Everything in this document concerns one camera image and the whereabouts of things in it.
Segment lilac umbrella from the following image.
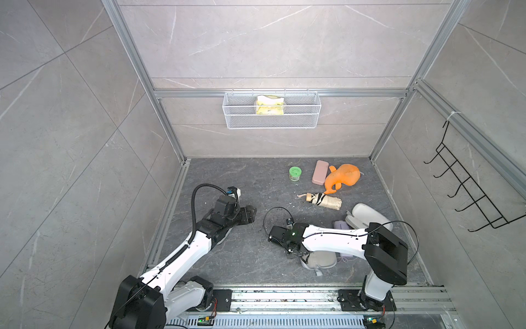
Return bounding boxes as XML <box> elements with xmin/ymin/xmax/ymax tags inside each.
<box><xmin>332</xmin><ymin>220</ymin><xmax>354</xmax><ymax>260</ymax></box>

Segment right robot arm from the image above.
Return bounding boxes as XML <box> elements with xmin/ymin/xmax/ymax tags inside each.
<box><xmin>262</xmin><ymin>204</ymin><xmax>414</xmax><ymax>304</ymax></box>

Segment green lidded jar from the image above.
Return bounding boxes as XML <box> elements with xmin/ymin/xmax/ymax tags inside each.
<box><xmin>288</xmin><ymin>166</ymin><xmax>302</xmax><ymax>182</ymax></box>

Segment orange watering can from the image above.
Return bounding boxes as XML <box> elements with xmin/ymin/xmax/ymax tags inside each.
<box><xmin>324</xmin><ymin>164</ymin><xmax>362</xmax><ymax>195</ymax></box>

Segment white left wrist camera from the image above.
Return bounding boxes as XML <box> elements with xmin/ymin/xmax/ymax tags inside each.
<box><xmin>227</xmin><ymin>186</ymin><xmax>241</xmax><ymax>202</ymax></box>

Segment aluminium cage frame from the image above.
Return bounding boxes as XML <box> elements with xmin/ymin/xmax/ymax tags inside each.
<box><xmin>104</xmin><ymin>1</ymin><xmax>525</xmax><ymax>261</ymax></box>

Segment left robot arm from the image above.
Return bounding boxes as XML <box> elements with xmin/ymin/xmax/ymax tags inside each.
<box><xmin>107</xmin><ymin>186</ymin><xmax>257</xmax><ymax>328</ymax></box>

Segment black wire hook rack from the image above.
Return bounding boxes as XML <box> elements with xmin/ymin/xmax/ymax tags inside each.
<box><xmin>423</xmin><ymin>121</ymin><xmax>525</xmax><ymax>233</ymax></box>

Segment slotted metal base rail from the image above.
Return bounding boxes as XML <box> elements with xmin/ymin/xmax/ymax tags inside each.
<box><xmin>110</xmin><ymin>285</ymin><xmax>457</xmax><ymax>329</ymax></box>

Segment white wire wall basket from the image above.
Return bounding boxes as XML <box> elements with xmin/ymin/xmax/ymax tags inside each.
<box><xmin>222</xmin><ymin>91</ymin><xmax>322</xmax><ymax>130</ymax></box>

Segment yellow white pouch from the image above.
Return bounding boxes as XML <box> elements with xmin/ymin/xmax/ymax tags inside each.
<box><xmin>255</xmin><ymin>95</ymin><xmax>285</xmax><ymax>115</ymax></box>

